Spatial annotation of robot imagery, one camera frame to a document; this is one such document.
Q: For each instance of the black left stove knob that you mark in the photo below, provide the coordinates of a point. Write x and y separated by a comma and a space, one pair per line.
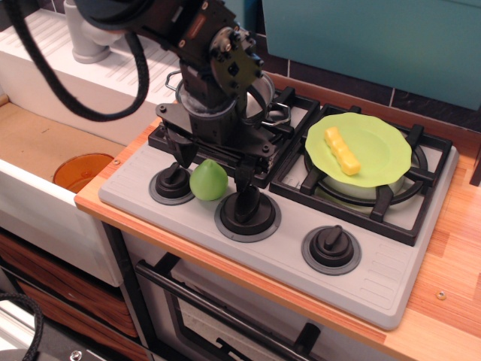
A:
171, 186

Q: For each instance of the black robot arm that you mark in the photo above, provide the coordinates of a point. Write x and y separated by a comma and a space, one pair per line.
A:
223, 96

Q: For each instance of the orange sink drain plug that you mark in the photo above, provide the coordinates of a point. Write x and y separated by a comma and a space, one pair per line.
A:
77, 172

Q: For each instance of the yellow toy fry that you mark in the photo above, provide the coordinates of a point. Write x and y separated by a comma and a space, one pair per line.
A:
346, 159

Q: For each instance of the oven door with handle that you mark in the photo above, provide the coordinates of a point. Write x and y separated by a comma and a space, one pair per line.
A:
214, 319

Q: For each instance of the green toy pear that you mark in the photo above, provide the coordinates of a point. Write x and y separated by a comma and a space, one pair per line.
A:
209, 181

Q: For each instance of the grey toy faucet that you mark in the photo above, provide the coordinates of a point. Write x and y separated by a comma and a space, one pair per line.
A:
90, 44

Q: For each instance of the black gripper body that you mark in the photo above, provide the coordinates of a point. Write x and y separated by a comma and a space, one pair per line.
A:
225, 135

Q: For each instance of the wooden drawer fronts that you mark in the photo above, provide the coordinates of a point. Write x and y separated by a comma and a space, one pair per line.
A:
70, 297

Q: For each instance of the black middle stove knob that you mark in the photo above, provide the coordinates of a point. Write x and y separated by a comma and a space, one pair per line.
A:
248, 216

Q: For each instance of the grey toy stove top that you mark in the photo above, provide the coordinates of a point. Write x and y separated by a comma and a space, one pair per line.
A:
377, 290

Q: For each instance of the lime green plate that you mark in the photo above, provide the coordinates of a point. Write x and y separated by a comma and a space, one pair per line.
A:
382, 151

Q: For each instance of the black right burner grate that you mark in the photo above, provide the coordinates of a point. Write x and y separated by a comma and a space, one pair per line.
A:
397, 211

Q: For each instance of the black burner grate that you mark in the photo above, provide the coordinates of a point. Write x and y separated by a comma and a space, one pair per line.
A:
397, 211
282, 137

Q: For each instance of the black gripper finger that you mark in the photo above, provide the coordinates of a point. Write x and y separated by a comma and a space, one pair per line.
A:
184, 150
244, 173

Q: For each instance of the stainless steel pot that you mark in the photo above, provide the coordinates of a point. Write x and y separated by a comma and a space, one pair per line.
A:
261, 108

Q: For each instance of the black left burner grate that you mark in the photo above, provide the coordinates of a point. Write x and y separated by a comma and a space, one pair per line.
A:
282, 137

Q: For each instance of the black right stove knob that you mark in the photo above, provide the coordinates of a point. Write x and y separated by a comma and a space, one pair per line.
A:
331, 250

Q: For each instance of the black stove knob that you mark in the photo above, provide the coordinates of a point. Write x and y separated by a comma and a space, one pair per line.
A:
171, 186
248, 216
331, 250

